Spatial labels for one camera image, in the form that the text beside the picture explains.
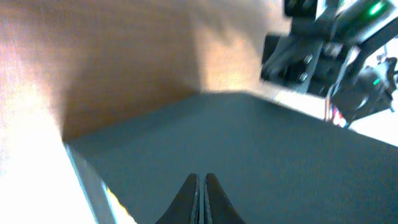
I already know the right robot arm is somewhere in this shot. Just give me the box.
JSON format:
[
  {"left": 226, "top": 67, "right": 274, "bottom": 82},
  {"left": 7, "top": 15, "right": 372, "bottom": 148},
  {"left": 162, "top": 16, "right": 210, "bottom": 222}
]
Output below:
[{"left": 260, "top": 0, "right": 397, "bottom": 124}]

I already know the yellow sunflower seed bag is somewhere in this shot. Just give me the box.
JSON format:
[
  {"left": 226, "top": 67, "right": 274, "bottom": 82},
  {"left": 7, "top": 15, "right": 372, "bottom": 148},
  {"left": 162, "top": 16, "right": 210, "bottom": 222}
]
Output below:
[{"left": 104, "top": 185, "right": 137, "bottom": 224}]

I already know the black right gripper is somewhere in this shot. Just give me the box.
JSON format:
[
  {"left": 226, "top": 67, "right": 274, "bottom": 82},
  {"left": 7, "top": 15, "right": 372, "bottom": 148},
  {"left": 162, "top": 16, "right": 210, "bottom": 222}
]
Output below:
[{"left": 260, "top": 0, "right": 345, "bottom": 95}]

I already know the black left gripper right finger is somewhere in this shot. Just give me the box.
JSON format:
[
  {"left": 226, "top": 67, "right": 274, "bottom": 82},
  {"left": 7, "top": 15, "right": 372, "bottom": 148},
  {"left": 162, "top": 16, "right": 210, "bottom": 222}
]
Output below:
[{"left": 203, "top": 173, "right": 246, "bottom": 224}]

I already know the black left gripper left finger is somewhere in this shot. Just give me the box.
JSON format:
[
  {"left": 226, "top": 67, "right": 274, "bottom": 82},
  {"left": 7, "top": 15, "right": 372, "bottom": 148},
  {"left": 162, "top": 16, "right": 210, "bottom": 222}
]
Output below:
[{"left": 156, "top": 174, "right": 200, "bottom": 224}]

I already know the dark green box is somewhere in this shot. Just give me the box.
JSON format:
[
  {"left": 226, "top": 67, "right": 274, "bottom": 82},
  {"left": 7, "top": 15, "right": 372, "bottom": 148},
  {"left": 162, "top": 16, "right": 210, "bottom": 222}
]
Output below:
[{"left": 67, "top": 93, "right": 397, "bottom": 223}]

